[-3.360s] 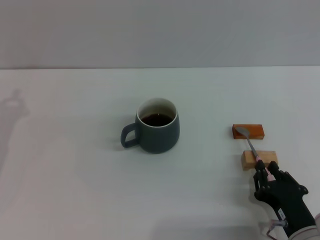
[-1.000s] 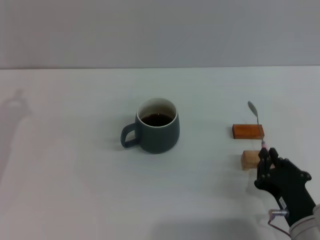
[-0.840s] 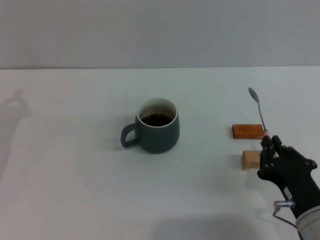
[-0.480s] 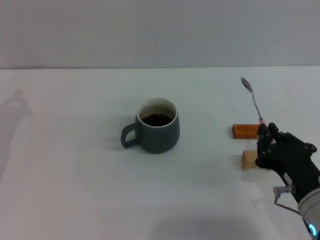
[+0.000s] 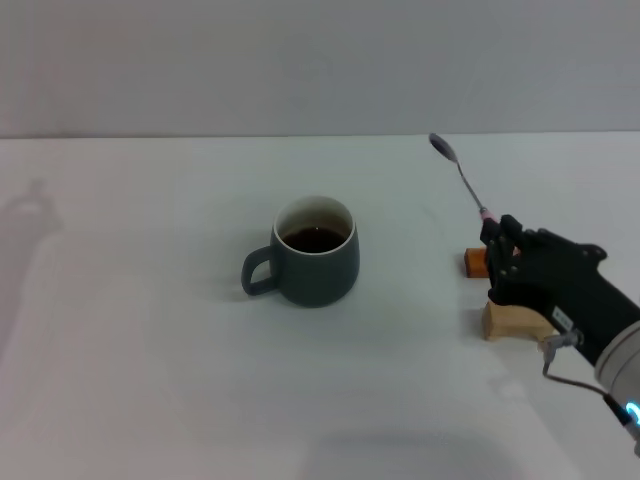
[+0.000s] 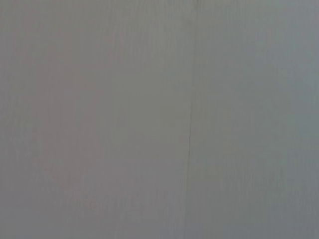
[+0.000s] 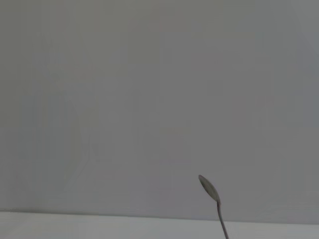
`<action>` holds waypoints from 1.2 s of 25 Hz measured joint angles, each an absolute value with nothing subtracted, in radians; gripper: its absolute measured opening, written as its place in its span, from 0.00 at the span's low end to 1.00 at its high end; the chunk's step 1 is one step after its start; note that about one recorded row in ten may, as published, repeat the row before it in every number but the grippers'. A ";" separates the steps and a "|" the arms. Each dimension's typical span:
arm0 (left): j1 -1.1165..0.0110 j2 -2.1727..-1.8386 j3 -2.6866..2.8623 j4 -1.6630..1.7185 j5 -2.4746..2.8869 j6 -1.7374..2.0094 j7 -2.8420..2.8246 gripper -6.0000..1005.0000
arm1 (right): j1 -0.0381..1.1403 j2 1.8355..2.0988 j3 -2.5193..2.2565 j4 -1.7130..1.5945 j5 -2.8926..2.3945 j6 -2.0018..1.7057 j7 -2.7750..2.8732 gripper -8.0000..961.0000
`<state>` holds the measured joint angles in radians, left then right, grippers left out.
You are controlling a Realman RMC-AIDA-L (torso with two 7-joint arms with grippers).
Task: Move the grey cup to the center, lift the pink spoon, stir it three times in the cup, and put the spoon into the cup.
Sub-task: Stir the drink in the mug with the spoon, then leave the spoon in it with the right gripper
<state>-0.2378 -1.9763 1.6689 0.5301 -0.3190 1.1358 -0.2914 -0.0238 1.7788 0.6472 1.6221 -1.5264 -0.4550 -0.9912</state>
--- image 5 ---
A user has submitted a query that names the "dark coffee liquid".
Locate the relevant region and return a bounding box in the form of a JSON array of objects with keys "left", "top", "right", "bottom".
[{"left": 281, "top": 226, "right": 349, "bottom": 255}]

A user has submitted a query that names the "light wooden spoon rest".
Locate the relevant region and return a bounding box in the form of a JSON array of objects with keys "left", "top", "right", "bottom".
[{"left": 481, "top": 299, "right": 561, "bottom": 343}]

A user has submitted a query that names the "pink-handled metal spoon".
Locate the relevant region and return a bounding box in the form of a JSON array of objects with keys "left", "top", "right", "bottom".
[{"left": 428, "top": 132, "right": 499, "bottom": 225}]

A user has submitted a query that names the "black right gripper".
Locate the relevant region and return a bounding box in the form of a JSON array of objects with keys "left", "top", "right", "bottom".
[{"left": 480, "top": 214, "right": 640, "bottom": 367}]

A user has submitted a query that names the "reddish brown wooden block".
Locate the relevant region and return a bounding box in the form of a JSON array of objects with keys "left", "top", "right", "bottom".
[{"left": 464, "top": 248, "right": 494, "bottom": 279}]

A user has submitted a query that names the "dark grey ceramic mug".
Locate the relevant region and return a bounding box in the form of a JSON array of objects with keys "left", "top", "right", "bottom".
[{"left": 241, "top": 194, "right": 361, "bottom": 308}]

